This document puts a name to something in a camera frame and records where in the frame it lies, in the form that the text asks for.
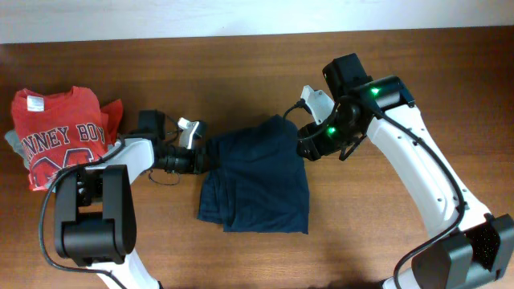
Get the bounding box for black cable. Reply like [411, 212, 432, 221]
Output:
[38, 116, 182, 289]
[282, 92, 467, 289]

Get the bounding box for right black cable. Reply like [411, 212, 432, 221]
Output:
[282, 92, 467, 289]

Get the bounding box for navy blue shorts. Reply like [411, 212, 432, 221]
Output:
[197, 115, 310, 234]

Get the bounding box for grey folded t-shirt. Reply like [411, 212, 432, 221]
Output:
[4, 129, 30, 170]

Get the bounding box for left black cable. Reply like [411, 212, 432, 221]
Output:
[38, 116, 182, 289]

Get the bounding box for red printed t-shirt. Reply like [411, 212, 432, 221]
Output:
[11, 86, 124, 191]

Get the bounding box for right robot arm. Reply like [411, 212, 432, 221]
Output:
[296, 54, 513, 289]

